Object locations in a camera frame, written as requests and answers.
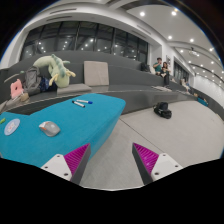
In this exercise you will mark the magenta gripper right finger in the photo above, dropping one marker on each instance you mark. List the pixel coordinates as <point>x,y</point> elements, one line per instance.
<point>153,166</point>

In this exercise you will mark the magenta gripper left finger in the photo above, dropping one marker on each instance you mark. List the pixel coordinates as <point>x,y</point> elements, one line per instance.
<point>71,166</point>

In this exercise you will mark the grey computer mouse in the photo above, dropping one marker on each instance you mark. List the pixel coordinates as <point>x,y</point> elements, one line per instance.
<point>49,128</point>

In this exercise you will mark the round light blue mouse pad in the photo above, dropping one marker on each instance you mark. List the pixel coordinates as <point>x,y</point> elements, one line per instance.
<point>11,127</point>

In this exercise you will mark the teal upholstered bench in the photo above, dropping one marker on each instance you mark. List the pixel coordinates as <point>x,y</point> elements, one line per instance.
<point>78,126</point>

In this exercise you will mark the black bag on floor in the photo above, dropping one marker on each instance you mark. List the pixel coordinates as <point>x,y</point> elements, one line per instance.
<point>162,110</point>

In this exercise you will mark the black capped marker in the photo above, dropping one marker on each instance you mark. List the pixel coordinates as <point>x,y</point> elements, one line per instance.
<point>79,104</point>

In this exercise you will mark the blue capped marker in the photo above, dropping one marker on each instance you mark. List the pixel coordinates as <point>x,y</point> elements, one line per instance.
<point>84,101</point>

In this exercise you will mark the grey seat cushion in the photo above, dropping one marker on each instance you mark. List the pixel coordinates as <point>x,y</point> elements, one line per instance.
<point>73,88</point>

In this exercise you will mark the green object at left edge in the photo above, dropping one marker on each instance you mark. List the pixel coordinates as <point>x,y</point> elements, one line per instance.
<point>2,120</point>

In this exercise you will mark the grey backpack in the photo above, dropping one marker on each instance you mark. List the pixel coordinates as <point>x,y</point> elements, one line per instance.
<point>32,81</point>

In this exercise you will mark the person in dark clothes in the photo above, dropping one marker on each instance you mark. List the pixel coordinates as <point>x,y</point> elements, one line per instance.
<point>165,73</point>

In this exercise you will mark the pink laptop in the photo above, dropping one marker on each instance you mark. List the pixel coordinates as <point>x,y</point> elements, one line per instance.
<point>16,89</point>

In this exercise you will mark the beige back cushion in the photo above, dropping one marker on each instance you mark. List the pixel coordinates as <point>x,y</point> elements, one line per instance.
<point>96,73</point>

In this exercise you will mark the green plush dragon toy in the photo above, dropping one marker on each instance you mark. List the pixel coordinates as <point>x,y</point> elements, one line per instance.
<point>60,75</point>

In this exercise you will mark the person in green shirt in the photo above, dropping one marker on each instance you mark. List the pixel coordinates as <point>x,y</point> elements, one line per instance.
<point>157,66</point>

